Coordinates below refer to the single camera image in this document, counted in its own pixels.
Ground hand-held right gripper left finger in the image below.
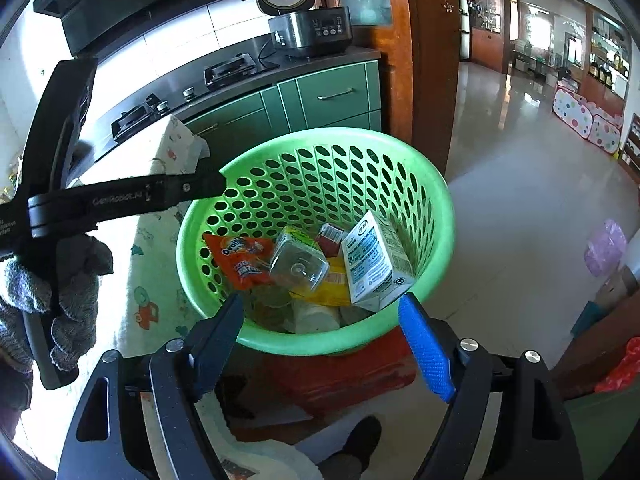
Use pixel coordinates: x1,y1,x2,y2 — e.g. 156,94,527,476
56,291,246,480

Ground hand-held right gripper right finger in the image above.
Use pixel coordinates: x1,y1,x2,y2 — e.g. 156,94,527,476
397,293,586,480

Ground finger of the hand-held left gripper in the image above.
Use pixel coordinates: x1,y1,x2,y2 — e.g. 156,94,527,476
27,169,228,238
17,57,99,201

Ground orange snack packet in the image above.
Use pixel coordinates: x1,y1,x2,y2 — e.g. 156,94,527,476
202,232,276,291

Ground white paper cup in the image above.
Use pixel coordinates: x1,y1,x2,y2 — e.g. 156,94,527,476
291,300,346,335

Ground white milk carton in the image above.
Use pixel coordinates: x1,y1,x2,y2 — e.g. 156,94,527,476
340,210,416,311

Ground clear plastic bottle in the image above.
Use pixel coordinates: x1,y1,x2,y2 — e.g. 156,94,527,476
269,242,331,293

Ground yellow snack packet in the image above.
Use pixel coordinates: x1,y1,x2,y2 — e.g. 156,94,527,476
295,255,353,308

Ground small red box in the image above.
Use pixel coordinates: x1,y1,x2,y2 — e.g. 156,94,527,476
315,223,348,258

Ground green plastic basket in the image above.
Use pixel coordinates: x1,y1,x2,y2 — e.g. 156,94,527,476
176,127,456,358

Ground person's left forearm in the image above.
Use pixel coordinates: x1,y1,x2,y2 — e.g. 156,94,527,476
0,305,35,431

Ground person's left hand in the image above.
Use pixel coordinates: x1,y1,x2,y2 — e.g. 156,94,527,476
0,234,115,373

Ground printed tablecloth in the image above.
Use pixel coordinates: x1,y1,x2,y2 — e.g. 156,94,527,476
67,115,321,480

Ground red plastic stool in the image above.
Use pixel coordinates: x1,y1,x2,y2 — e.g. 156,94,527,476
260,330,418,413

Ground person's dark shoe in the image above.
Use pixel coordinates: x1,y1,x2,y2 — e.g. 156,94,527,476
320,416,383,480

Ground black range hood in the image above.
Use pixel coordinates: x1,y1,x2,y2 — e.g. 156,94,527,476
32,0,248,56

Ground black gas stove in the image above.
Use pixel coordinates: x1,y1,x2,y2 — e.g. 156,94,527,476
110,52,281,141

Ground cardboard box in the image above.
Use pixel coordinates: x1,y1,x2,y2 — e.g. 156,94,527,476
572,267,640,341

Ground red plastic bag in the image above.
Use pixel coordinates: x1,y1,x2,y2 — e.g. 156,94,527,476
595,337,640,393

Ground pink plastic bag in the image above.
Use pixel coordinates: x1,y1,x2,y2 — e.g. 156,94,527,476
585,218,628,278

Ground green kitchen cabinets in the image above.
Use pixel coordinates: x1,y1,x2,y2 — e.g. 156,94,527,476
185,60,383,153

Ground grey rice cooker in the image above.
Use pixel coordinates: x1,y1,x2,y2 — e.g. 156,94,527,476
250,0,353,58

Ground dotted playpen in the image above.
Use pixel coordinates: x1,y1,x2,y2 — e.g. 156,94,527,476
552,86,626,153

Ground wooden glass cabinet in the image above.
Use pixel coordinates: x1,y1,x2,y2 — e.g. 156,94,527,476
315,0,463,176

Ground glass display cabinet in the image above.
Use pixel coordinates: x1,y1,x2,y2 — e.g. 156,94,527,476
585,7,633,101

